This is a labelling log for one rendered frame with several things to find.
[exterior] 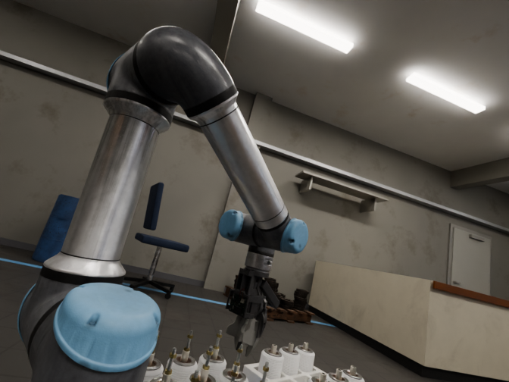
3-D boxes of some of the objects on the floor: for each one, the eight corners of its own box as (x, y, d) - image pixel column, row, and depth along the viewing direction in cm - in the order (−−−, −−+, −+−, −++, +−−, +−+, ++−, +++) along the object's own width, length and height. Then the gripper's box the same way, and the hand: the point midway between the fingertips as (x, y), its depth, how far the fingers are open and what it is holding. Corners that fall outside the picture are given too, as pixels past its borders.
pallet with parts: (264, 300, 393) (270, 274, 402) (314, 325, 302) (320, 292, 311) (222, 294, 358) (229, 266, 367) (264, 320, 267) (272, 283, 276)
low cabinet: (395, 328, 436) (399, 281, 454) (569, 404, 239) (565, 315, 257) (307, 310, 401) (316, 260, 419) (428, 380, 204) (435, 280, 222)
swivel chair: (176, 290, 305) (204, 200, 332) (172, 303, 245) (205, 191, 272) (120, 278, 294) (151, 186, 321) (100, 288, 234) (142, 173, 261)
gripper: (231, 263, 72) (210, 346, 67) (260, 273, 64) (239, 366, 59) (251, 267, 78) (232, 343, 73) (279, 276, 70) (262, 361, 65)
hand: (244, 347), depth 68 cm, fingers open, 3 cm apart
